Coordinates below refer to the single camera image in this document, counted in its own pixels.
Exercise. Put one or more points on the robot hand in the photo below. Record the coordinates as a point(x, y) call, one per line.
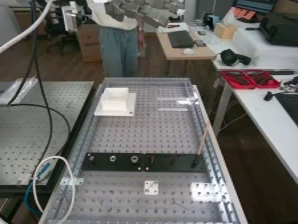
point(147, 13)

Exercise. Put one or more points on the metal bearing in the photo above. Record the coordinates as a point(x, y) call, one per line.
point(134, 159)

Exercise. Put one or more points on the black laptop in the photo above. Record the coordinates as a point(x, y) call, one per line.
point(180, 39)

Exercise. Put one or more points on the person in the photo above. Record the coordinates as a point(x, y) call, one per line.
point(118, 50)

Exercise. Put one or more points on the white mouse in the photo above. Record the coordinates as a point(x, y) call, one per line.
point(188, 51)

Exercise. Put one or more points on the cardboard box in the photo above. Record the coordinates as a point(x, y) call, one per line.
point(90, 43)

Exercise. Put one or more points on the brown wooden desk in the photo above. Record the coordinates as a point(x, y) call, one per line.
point(181, 63)

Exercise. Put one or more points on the white upright device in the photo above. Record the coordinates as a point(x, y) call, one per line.
point(71, 16)

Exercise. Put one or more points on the small wooden box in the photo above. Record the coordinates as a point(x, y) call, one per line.
point(225, 31)

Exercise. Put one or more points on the black headphones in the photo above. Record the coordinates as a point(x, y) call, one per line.
point(233, 57)

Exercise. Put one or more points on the screen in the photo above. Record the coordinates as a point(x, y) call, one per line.
point(255, 5)

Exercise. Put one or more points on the white foam block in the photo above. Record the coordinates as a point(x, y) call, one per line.
point(251, 41)

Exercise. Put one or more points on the small white box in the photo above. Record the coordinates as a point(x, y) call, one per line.
point(116, 100)

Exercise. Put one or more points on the red tray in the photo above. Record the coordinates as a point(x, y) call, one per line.
point(237, 80)
point(267, 79)

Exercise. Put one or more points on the black case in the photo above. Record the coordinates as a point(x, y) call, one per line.
point(280, 30)

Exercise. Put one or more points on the white desk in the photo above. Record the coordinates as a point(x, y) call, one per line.
point(275, 61)
point(261, 113)

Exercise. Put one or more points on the clear box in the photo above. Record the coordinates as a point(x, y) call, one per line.
point(177, 133)

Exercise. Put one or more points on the thin stick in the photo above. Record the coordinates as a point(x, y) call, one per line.
point(204, 138)

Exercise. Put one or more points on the black keyboard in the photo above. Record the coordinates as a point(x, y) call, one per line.
point(289, 106)

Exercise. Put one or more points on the small metal nut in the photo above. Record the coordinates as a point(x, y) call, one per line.
point(91, 158)
point(114, 159)

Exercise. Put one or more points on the black plate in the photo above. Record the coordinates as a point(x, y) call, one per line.
point(173, 163)

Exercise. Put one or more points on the small white square block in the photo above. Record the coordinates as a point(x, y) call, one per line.
point(151, 187)

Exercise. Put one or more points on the metal bracket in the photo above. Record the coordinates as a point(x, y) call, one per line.
point(72, 181)

